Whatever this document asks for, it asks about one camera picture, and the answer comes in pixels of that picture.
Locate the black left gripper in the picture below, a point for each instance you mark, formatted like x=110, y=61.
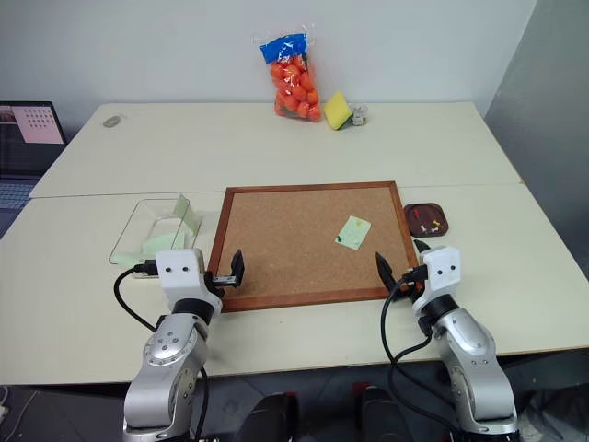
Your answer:
x=217, y=281

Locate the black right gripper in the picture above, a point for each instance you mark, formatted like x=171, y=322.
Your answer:
x=409, y=289

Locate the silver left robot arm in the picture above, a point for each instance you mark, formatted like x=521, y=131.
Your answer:
x=170, y=345

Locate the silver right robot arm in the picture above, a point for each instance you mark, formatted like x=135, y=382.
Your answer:
x=469, y=350

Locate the light green paper note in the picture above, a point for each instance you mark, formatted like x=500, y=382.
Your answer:
x=163, y=242
x=353, y=234
x=126, y=258
x=188, y=214

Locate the brown oval pin tray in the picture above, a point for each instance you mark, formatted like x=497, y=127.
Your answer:
x=425, y=220

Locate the clear plastic box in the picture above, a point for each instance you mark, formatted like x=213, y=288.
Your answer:
x=156, y=230

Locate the small clear glass jar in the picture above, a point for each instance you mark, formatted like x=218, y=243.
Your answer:
x=359, y=115

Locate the black rounded housing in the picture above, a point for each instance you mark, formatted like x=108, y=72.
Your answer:
x=382, y=414
x=271, y=419

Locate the yellow green sponge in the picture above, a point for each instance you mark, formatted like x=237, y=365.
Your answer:
x=337, y=110

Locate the bag of orange balls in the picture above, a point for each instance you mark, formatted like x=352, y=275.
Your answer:
x=294, y=78

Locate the open laptop computer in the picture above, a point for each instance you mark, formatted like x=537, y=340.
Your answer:
x=27, y=138

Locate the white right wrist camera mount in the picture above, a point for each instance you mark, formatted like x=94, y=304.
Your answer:
x=441, y=276

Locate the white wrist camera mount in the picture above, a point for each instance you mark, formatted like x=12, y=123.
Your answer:
x=441, y=276
x=180, y=276

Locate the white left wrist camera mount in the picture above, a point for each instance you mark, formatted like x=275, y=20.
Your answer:
x=180, y=276

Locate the cork board with wooden frame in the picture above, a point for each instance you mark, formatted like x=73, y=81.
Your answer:
x=299, y=244

